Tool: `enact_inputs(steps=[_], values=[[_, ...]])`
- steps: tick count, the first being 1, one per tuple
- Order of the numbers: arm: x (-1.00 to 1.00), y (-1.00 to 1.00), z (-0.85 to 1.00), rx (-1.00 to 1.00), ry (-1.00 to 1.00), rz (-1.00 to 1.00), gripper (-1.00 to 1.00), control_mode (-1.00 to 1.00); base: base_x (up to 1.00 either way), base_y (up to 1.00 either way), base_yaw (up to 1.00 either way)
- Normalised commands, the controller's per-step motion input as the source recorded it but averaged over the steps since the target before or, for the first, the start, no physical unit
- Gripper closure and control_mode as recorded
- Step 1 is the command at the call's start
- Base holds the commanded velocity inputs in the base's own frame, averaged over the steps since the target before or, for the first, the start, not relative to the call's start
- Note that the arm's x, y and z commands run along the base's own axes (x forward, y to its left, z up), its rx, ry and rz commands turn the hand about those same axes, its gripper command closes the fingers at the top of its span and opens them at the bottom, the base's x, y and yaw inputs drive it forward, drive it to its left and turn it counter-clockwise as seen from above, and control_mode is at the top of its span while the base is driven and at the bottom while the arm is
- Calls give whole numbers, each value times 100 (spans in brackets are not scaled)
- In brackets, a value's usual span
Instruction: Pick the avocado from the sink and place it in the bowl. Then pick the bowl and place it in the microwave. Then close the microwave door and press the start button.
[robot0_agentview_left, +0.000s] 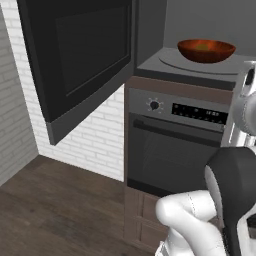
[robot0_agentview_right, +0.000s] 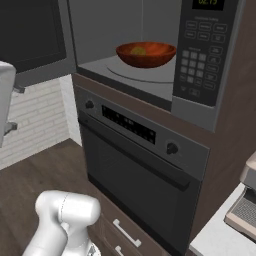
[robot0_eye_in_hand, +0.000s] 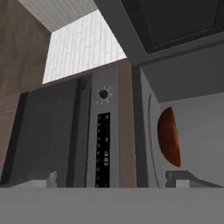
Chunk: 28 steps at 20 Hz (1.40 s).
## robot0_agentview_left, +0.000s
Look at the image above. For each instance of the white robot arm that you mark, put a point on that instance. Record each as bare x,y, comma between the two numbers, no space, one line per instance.
191,216

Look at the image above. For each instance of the dark oven door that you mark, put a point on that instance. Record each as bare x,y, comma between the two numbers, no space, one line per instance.
166,163

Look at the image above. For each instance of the grey microwave turntable plate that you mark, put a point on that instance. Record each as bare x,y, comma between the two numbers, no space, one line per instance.
173,61

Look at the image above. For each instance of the grey microwave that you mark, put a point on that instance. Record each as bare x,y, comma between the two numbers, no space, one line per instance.
150,33

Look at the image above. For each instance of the brown wooden bowl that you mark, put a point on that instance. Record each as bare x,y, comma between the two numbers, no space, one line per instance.
206,55

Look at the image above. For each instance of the green avocado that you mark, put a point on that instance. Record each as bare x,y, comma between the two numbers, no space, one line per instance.
201,46

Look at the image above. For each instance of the black oven knob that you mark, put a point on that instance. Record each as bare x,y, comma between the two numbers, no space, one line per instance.
154,105

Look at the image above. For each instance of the grey built-in oven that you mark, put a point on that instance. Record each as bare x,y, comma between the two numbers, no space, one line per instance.
173,133

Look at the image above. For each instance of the brown drawer front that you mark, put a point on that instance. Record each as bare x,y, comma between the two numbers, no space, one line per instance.
148,208
150,236

